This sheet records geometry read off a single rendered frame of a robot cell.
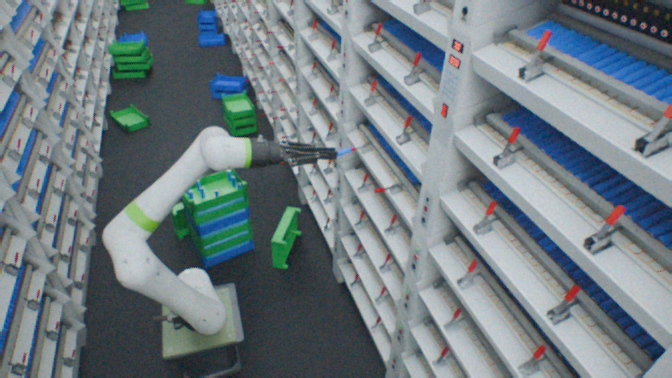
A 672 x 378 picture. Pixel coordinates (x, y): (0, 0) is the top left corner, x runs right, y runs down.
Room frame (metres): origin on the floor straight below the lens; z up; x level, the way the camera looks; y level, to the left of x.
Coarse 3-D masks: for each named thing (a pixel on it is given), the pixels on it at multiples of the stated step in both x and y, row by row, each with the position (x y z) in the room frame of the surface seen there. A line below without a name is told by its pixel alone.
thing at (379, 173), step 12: (360, 120) 1.62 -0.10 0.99; (348, 132) 1.61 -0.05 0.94; (360, 144) 1.51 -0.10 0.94; (360, 156) 1.47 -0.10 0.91; (372, 156) 1.42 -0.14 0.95; (372, 168) 1.36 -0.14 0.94; (384, 168) 1.34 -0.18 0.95; (384, 180) 1.28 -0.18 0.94; (396, 180) 1.27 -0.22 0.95; (384, 192) 1.27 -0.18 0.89; (396, 204) 1.16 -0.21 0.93; (408, 204) 1.14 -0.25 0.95; (408, 216) 1.09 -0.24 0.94
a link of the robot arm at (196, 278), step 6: (186, 270) 1.19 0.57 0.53; (192, 270) 1.19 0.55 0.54; (198, 270) 1.19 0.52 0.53; (180, 276) 1.15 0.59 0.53; (186, 276) 1.15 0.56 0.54; (192, 276) 1.15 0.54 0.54; (198, 276) 1.15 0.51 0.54; (204, 276) 1.16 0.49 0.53; (186, 282) 1.12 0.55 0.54; (192, 282) 1.12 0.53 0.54; (198, 282) 1.12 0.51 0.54; (204, 282) 1.13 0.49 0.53; (198, 288) 1.09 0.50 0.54; (204, 288) 1.10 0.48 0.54; (210, 288) 1.11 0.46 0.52
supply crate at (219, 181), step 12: (204, 180) 1.92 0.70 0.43; (216, 180) 1.95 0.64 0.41; (240, 180) 1.91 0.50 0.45; (192, 192) 1.85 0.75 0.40; (204, 192) 1.85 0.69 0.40; (228, 192) 1.86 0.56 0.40; (240, 192) 1.82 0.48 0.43; (192, 204) 1.68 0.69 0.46; (204, 204) 1.71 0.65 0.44; (216, 204) 1.75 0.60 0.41
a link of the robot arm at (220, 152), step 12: (216, 132) 1.20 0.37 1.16; (204, 144) 1.13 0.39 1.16; (216, 144) 1.11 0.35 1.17; (228, 144) 1.12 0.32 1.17; (240, 144) 1.14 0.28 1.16; (204, 156) 1.10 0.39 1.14; (216, 156) 1.09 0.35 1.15; (228, 156) 1.10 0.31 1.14; (240, 156) 1.11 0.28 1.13; (216, 168) 1.09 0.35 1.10; (228, 168) 1.10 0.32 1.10
